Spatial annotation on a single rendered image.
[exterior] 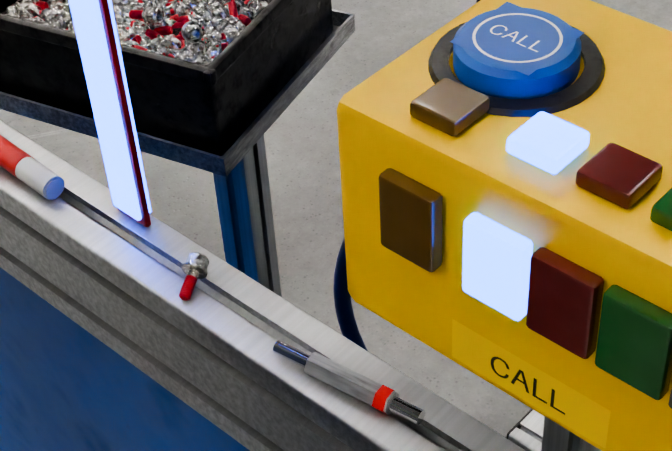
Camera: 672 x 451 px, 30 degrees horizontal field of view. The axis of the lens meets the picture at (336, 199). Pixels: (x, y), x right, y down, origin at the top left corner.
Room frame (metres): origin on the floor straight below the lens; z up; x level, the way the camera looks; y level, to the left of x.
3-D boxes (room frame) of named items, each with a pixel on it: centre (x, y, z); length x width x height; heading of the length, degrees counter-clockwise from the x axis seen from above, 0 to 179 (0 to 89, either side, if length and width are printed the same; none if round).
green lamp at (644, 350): (0.23, -0.08, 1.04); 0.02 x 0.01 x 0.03; 45
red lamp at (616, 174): (0.27, -0.08, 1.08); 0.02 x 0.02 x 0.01; 45
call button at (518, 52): (0.33, -0.06, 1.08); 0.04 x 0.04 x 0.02
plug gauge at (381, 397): (0.38, 0.00, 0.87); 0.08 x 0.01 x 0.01; 53
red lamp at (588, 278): (0.25, -0.06, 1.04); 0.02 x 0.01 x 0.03; 45
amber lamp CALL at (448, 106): (0.31, -0.04, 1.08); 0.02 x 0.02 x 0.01; 45
